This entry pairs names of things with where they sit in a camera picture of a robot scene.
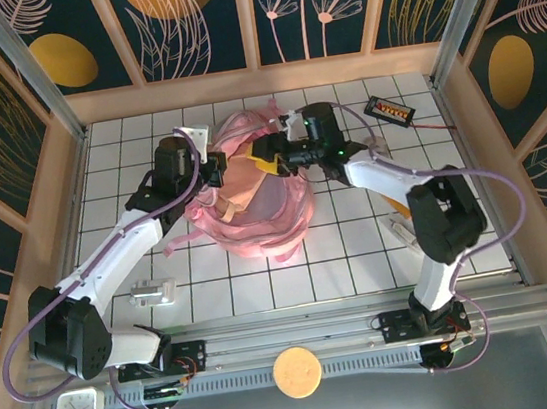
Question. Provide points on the grey white cloth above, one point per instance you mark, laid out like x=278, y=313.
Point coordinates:
x=380, y=142

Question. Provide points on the pink backpack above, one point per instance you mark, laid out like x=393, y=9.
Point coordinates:
x=258, y=239

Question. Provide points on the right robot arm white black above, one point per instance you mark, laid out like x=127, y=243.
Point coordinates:
x=381, y=180

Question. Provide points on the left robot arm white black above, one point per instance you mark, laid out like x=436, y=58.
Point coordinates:
x=109, y=256

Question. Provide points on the black battery box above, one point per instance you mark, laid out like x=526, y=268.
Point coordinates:
x=388, y=110

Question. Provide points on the small white plastic device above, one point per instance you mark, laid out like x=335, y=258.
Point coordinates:
x=156, y=293

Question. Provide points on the round yellow sponge disc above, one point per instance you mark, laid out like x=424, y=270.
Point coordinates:
x=297, y=373

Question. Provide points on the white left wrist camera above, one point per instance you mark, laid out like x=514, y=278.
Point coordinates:
x=197, y=139

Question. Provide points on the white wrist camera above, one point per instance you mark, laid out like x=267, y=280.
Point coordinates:
x=288, y=124
x=197, y=139

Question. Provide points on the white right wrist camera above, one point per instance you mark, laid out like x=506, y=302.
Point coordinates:
x=288, y=124

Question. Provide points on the aluminium side rail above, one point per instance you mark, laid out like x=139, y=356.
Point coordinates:
x=445, y=106
x=82, y=159

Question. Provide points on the aluminium corner post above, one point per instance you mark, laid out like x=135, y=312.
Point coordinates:
x=466, y=2
x=37, y=79

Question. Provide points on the aluminium front rail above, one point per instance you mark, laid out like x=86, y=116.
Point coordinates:
x=291, y=336

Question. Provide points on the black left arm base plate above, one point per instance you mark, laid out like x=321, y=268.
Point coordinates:
x=192, y=356

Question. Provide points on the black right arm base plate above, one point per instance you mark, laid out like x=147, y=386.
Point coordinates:
x=395, y=324

